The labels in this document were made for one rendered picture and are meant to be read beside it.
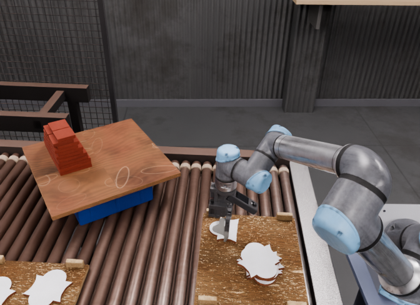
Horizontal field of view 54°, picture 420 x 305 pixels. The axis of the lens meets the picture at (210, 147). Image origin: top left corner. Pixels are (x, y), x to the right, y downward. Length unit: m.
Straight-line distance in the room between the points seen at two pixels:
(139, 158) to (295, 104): 2.78
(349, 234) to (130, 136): 1.19
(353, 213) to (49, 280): 0.95
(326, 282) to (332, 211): 0.55
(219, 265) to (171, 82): 3.00
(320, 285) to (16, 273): 0.99
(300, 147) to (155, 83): 3.19
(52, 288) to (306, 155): 0.87
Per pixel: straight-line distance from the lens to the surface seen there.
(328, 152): 1.09
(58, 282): 1.44
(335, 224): 0.94
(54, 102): 2.33
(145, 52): 4.12
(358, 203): 0.95
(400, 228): 1.46
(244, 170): 1.26
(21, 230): 1.69
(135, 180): 1.60
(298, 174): 1.88
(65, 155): 1.66
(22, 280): 1.49
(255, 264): 1.35
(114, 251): 1.52
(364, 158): 1.00
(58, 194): 1.60
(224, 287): 1.37
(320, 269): 1.50
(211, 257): 1.45
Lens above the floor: 2.02
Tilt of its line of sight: 34 degrees down
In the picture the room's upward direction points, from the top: 1 degrees clockwise
